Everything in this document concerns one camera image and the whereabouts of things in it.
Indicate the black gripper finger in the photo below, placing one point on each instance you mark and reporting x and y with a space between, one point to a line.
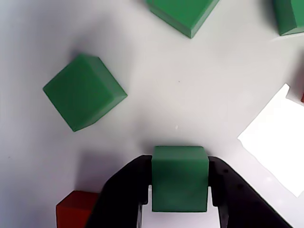
118 202
237 209

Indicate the green cube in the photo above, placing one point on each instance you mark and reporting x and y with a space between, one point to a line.
183 14
289 16
180 180
80 95

